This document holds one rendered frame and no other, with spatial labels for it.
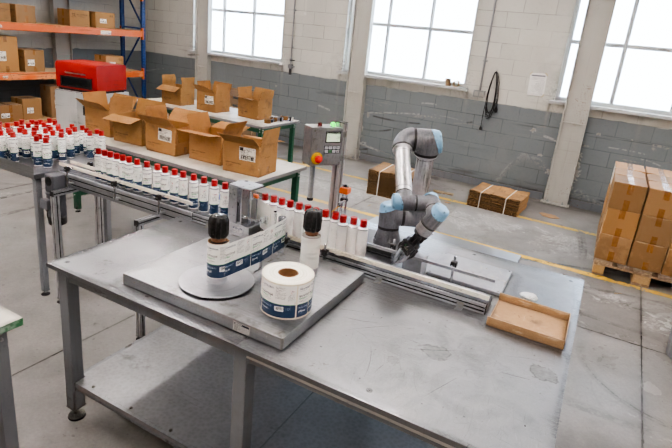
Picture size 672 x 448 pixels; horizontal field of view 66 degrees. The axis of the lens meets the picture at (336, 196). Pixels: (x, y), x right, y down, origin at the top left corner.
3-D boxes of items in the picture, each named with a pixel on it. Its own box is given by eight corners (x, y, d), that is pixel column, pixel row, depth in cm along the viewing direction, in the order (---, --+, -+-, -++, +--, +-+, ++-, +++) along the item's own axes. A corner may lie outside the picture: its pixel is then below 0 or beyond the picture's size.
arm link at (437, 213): (449, 206, 228) (452, 217, 221) (433, 223, 233) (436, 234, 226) (434, 198, 226) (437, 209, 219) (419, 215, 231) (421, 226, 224)
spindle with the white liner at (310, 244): (294, 273, 230) (299, 210, 221) (304, 266, 238) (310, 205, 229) (311, 279, 226) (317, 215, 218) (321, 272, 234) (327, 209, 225)
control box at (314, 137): (301, 161, 259) (304, 123, 254) (331, 160, 267) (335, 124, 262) (309, 166, 251) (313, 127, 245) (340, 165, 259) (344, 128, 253)
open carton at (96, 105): (73, 132, 490) (71, 92, 479) (112, 127, 528) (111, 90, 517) (102, 139, 474) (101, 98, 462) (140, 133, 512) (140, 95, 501)
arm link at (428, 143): (398, 219, 284) (412, 124, 260) (425, 221, 284) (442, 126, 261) (400, 230, 273) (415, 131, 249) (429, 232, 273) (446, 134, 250)
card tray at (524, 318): (485, 324, 214) (487, 316, 212) (498, 300, 236) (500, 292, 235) (563, 350, 201) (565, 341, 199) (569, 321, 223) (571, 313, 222)
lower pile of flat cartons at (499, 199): (465, 204, 658) (468, 188, 652) (478, 196, 702) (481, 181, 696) (517, 218, 626) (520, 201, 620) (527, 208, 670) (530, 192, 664)
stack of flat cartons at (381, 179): (365, 193, 664) (367, 169, 655) (379, 184, 711) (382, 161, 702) (413, 204, 640) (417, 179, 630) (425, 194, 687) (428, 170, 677)
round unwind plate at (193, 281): (161, 284, 209) (161, 282, 209) (213, 259, 235) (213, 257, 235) (221, 308, 196) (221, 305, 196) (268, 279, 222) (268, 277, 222)
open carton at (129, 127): (100, 141, 465) (98, 100, 454) (137, 135, 504) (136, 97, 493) (132, 149, 451) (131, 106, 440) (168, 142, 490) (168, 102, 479)
